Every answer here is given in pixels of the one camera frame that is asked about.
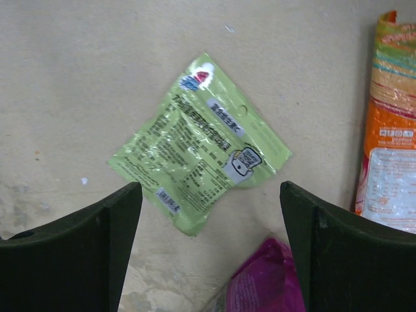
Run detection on orange snack packet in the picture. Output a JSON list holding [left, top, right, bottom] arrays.
[[354, 10, 415, 233]]

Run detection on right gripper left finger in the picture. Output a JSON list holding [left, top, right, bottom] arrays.
[[1, 183, 142, 311]]

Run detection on small light green packet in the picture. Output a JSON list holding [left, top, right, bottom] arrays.
[[109, 53, 291, 237]]

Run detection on purple candy bag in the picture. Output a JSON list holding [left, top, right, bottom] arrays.
[[204, 237, 306, 311]]

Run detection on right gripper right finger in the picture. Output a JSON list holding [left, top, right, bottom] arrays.
[[279, 181, 415, 311]]

